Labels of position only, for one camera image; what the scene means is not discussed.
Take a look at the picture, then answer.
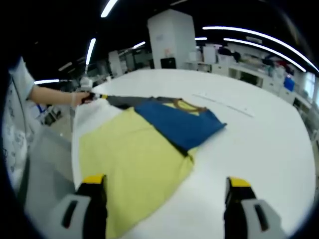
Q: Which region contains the black cloth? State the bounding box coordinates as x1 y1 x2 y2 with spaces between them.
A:
78 95 228 239

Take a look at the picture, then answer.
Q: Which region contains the black box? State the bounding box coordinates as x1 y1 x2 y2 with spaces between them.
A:
160 57 177 70

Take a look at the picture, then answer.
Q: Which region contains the long ceiling light strip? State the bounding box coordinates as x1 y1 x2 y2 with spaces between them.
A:
202 25 319 73
223 37 307 73

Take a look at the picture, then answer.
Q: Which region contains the blue storage bin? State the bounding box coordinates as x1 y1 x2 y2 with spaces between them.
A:
284 77 297 93

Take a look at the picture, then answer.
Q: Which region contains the person's white patterned shirt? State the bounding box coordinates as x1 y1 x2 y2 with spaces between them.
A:
1 56 36 188

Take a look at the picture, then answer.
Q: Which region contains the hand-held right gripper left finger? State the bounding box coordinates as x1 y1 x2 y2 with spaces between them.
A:
53 174 109 239

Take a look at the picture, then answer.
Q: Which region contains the person's left hand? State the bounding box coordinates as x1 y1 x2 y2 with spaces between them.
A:
70 92 88 107

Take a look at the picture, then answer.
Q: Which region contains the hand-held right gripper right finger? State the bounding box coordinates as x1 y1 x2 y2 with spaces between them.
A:
222 176 284 239

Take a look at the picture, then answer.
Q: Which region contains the white storage counter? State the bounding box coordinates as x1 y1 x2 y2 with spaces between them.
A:
184 44 314 108

